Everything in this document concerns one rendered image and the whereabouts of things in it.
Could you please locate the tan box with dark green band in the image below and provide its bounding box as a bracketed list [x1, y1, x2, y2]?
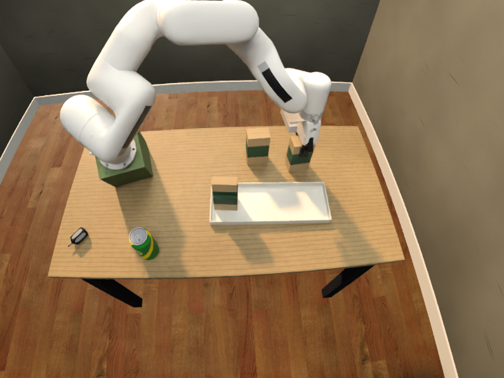
[246, 127, 270, 164]
[285, 136, 313, 172]
[211, 176, 238, 211]

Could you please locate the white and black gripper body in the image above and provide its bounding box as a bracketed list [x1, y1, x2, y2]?
[297, 119, 321, 146]

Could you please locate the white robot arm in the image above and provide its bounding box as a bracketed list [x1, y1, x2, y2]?
[60, 0, 331, 170]

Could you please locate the green drink can with yellow stripe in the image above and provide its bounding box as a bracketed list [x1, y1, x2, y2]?
[129, 227, 159, 260]

